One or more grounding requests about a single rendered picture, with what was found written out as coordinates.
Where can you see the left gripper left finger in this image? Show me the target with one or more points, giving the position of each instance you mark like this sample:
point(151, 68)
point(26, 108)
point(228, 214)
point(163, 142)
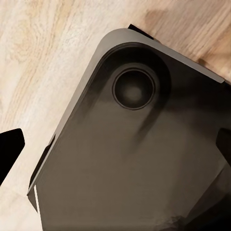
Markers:
point(11, 144)

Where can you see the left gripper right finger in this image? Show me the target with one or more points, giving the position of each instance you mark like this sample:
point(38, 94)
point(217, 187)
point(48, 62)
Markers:
point(223, 143)

